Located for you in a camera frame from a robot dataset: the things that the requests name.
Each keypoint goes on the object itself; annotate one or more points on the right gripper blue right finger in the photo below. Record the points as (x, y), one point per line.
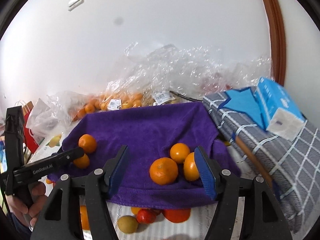
(209, 172)

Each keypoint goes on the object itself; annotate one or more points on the bag of small oranges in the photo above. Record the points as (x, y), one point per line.
(106, 102)

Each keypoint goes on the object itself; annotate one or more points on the clear plastic bag pile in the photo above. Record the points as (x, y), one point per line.
(192, 72)

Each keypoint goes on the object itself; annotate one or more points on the purple towel lined tray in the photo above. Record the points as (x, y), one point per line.
(149, 133)

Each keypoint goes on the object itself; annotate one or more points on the white plastic bag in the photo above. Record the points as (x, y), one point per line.
(56, 113)

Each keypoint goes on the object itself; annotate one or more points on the orange lowest on table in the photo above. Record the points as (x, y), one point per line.
(135, 210)

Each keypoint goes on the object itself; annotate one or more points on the blue tissue pack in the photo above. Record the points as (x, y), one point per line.
(280, 114)

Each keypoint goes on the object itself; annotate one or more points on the small orange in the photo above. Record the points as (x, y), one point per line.
(82, 162)

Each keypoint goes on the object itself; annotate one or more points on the white wall light switch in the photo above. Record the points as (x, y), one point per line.
(72, 4)

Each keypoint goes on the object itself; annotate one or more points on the small red fruit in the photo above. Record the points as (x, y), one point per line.
(146, 216)

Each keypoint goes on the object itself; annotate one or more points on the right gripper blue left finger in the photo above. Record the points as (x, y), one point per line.
(115, 169)

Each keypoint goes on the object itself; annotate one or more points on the red paper shopping bag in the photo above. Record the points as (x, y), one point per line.
(32, 141)

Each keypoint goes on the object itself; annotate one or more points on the brown wooden door frame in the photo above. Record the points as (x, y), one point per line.
(277, 40)

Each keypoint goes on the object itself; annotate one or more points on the pale round fruit on table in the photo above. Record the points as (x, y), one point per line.
(127, 224)

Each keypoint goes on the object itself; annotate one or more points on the grey checked fabric bag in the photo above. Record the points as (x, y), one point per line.
(294, 165)

